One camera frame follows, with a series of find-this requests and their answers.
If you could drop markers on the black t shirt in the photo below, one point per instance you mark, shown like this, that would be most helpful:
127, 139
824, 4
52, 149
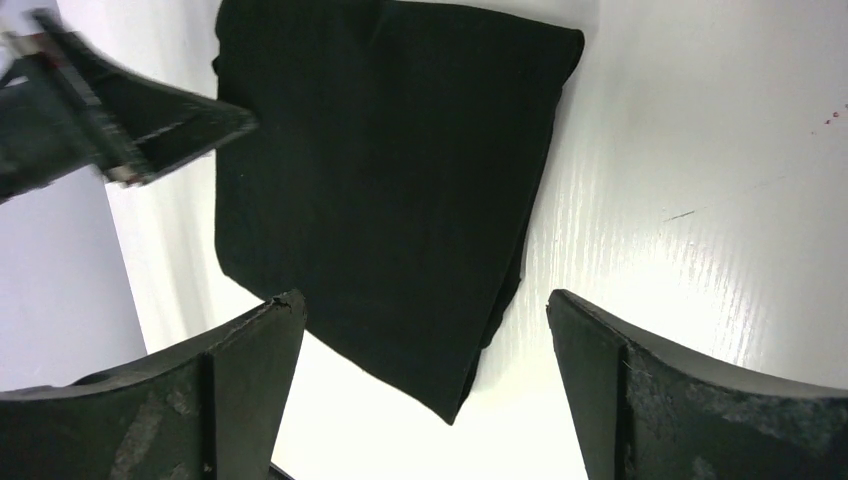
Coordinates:
391, 179

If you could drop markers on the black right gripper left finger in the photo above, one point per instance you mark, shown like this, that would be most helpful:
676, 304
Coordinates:
209, 407

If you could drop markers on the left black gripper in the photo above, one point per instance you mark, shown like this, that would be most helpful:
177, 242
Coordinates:
65, 107

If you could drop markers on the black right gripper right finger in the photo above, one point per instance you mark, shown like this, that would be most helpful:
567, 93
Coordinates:
645, 407

